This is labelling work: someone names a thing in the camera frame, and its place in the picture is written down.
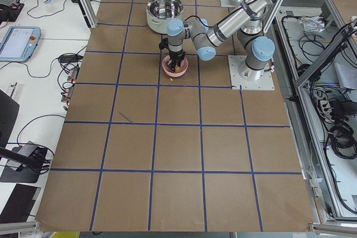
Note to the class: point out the black monitor stand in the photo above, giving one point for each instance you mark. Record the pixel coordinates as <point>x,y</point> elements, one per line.
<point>24,163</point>

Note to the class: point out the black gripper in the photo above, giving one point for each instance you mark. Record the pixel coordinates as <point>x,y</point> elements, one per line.
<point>175,53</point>

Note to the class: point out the pale green electric pot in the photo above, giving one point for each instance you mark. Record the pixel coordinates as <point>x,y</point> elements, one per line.
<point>160,12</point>

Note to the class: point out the pink bowl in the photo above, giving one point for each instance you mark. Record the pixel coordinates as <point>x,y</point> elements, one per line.
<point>174,73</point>

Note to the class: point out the blue teach pendant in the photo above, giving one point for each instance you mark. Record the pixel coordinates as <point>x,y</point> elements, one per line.
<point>19,43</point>

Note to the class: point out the black power adapter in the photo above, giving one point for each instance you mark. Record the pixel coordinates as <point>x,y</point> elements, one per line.
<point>69,58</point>

